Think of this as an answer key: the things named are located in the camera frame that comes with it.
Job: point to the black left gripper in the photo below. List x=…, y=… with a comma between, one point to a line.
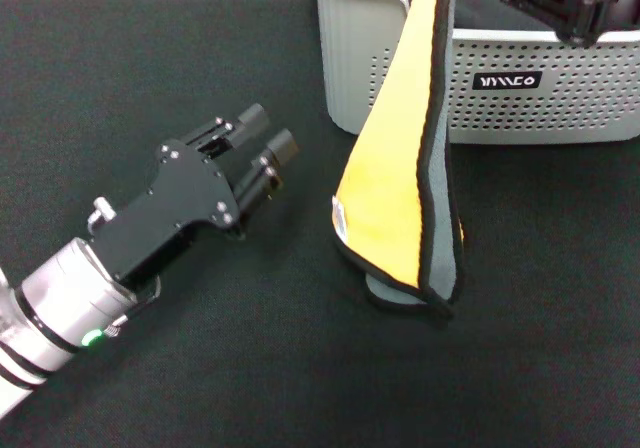
x=165, y=208

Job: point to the grey perforated plastic storage box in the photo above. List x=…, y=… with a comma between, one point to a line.
x=525, y=113

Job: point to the black tablecloth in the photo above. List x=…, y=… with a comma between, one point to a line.
x=300, y=378

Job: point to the black cloth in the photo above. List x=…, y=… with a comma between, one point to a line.
x=480, y=15

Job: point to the yellow grey towel black trim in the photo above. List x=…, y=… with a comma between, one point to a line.
x=390, y=168

